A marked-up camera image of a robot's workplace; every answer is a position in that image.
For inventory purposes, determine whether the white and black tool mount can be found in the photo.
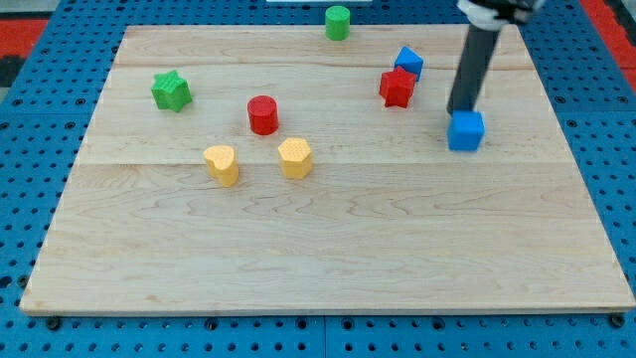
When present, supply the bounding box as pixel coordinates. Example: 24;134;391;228
456;0;546;31

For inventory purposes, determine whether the green cylinder block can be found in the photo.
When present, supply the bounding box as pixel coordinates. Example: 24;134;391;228
325;5;351;41

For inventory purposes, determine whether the green star block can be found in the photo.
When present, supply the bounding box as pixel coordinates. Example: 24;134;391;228
151;70;193;112

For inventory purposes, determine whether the red star block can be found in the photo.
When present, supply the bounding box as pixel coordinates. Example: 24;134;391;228
379;67;416;108

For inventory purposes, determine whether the yellow heart block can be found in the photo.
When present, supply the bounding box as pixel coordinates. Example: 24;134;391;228
203;145;239;187

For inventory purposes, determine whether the blue triangle block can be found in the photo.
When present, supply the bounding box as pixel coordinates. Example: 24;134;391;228
394;46;424;81

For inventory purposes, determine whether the yellow hexagon block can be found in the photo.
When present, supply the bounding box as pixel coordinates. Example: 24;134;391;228
277;137;313;179

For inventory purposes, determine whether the wooden board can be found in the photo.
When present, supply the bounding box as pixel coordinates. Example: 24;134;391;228
20;25;635;316

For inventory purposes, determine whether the red cylinder block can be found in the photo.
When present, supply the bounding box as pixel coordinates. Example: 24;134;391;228
246;95;279;135

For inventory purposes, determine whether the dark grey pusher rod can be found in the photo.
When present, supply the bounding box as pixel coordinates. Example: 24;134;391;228
446;25;500;114

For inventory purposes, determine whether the blue cube block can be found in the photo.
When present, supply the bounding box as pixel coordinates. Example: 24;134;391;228
446;110;485;152

